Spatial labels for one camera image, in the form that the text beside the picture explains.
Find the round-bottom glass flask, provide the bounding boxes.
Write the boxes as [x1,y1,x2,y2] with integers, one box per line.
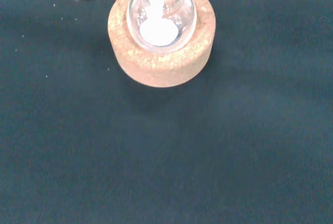
[126,0,197,54]

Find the cork ring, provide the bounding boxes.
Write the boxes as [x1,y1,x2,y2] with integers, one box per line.
[107,0,216,89]

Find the black cloth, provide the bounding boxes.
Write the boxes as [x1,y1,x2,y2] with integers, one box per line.
[0,0,333,224]

